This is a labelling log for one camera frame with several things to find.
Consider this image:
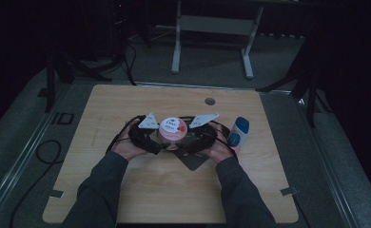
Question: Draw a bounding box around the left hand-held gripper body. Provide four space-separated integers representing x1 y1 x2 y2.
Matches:
128 112 160 145

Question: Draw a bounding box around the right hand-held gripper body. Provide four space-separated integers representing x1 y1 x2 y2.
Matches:
187 113 221 148

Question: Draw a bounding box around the dark grey corner shelf rack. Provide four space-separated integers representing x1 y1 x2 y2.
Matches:
161 115 233 171

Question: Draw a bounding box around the pink jar with white lid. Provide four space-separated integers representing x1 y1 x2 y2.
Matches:
158 117 188 152

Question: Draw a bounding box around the white bottle with blue cap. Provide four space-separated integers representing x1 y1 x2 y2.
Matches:
230 116 251 142

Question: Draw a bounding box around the person's left hand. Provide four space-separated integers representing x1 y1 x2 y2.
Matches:
111 119 149 162

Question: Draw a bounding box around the person's right hand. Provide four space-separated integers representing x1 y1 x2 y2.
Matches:
199 123 241 164

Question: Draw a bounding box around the black metal stand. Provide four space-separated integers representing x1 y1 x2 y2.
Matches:
256 61 334 129
45 51 112 114

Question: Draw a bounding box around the right hand-held gripper black cable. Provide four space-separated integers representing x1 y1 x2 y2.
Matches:
205 119 239 157

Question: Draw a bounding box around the black hanging cable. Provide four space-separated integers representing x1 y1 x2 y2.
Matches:
122 42 138 86

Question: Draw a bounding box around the black floor cable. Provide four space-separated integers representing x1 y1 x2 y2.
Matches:
9 140 64 228

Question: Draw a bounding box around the white desk frame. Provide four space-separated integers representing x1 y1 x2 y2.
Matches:
171 0 265 80

